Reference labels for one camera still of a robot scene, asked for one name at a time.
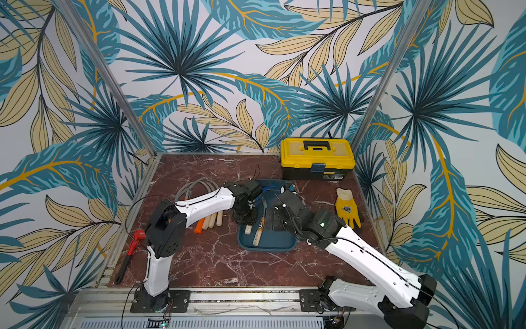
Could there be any wooden sickle yellow label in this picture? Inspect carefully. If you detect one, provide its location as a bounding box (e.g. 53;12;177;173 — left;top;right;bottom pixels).
253;198;267;246

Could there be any blue blade wooden sickle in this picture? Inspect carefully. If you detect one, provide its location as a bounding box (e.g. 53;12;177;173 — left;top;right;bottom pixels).
244;184;280;235

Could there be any teal plastic tray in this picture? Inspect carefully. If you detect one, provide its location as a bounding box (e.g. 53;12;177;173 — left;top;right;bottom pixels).
237;179;297;254

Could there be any wooden sickle labelled handle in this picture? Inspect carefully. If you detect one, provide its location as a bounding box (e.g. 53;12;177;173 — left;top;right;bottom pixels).
208;213;217;228

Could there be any wooden handle sickle plain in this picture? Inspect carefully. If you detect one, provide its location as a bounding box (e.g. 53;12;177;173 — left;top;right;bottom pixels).
202;215;213;230

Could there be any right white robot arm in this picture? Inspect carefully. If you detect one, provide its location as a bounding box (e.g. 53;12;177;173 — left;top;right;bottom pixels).
273;191;437;328

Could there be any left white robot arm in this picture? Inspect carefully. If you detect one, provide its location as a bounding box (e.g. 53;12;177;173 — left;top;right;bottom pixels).
142;180;262;297

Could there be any yellow black toolbox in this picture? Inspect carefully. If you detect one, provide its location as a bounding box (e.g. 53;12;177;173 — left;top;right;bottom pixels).
280;138;356;181

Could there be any yellow work glove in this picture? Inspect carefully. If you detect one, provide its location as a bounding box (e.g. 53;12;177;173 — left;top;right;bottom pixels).
335;188;362;229

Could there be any red pipe wrench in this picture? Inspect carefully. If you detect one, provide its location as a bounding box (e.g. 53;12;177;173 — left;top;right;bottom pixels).
114;229;146;285

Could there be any orange handle sickle far left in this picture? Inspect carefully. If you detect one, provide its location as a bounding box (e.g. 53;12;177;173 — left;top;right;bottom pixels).
174;181;197;202

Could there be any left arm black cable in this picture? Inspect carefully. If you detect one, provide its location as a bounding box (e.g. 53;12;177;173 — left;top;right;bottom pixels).
122;192;182;219

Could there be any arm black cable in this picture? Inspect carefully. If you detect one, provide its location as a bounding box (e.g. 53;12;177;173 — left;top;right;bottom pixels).
122;192;182;219
427;295;461;329

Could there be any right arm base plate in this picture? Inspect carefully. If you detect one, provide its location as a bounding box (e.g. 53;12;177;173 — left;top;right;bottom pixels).
299;289;356;315

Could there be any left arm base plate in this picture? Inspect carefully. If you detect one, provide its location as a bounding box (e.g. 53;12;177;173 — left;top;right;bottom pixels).
130;289;190;313

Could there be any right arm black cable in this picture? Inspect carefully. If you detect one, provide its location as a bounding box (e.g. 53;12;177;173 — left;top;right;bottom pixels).
427;295;461;329

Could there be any front aluminium rail frame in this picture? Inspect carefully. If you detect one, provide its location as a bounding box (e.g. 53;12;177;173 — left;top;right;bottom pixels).
57;287;420;329

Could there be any right aluminium corner post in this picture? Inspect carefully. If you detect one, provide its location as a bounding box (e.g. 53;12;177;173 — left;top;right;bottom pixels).
351;0;431;151

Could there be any aluminium corner post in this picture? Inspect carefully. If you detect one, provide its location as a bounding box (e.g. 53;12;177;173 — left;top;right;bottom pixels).
54;0;157;158
351;0;431;151

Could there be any left aluminium corner post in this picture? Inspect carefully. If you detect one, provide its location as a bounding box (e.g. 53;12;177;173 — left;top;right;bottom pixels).
54;0;157;158

